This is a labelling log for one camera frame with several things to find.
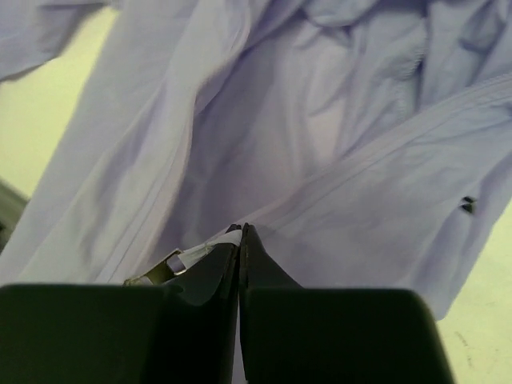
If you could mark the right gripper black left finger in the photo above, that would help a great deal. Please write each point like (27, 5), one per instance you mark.
(174, 324)

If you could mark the purple jacket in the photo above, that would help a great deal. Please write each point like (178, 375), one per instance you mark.
(367, 142)

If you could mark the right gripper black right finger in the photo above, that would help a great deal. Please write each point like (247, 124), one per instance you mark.
(291, 334)

